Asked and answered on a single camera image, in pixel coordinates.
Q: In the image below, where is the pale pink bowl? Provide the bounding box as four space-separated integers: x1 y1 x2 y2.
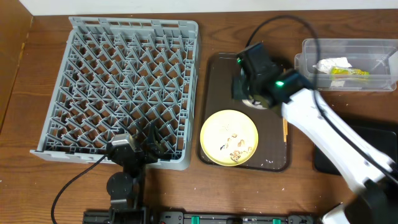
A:
242 100 267 110

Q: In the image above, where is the white paper napkin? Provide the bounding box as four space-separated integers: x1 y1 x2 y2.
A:
312 57 352 89

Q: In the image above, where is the yellow green snack wrapper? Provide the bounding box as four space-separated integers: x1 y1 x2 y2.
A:
330 67 370 80

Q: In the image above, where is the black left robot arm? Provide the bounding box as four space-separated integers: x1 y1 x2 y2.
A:
106 124 165 224

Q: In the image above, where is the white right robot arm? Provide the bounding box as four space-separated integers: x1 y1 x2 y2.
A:
232 44 397 223

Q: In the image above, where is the grey dishwasher rack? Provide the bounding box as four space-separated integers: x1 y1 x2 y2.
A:
32 17 200 170

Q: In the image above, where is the clear plastic waste bin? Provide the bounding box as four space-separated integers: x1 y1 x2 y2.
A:
294 39 397 91

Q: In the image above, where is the black waste bin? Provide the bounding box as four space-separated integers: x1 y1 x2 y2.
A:
313 118 397 175

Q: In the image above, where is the dark brown serving tray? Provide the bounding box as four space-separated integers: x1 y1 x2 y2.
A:
200 53 292 172

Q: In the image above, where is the right wooden chopstick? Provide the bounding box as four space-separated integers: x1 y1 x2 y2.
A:
282 118 288 143

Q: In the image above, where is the yellow plate with scraps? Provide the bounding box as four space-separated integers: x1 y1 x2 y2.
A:
200 110 259 167

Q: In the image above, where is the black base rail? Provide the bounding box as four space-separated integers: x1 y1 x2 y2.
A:
82 210 317 224

